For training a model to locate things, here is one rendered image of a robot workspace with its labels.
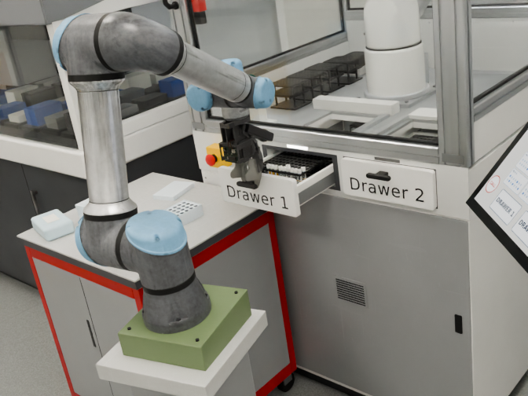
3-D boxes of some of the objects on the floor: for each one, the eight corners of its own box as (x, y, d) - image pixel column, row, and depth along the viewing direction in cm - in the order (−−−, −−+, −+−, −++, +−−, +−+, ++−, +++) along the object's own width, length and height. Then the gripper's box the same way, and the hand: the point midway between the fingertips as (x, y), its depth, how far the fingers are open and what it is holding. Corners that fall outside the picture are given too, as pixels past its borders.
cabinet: (478, 460, 203) (473, 221, 172) (234, 354, 270) (199, 169, 239) (586, 306, 266) (596, 111, 235) (366, 251, 332) (351, 94, 302)
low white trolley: (188, 494, 207) (134, 280, 178) (75, 419, 247) (16, 235, 218) (304, 388, 245) (276, 197, 216) (189, 338, 285) (152, 171, 256)
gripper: (209, 120, 182) (222, 192, 191) (238, 124, 175) (251, 199, 184) (231, 111, 188) (243, 181, 196) (260, 114, 181) (271, 187, 189)
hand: (252, 181), depth 191 cm, fingers closed on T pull, 3 cm apart
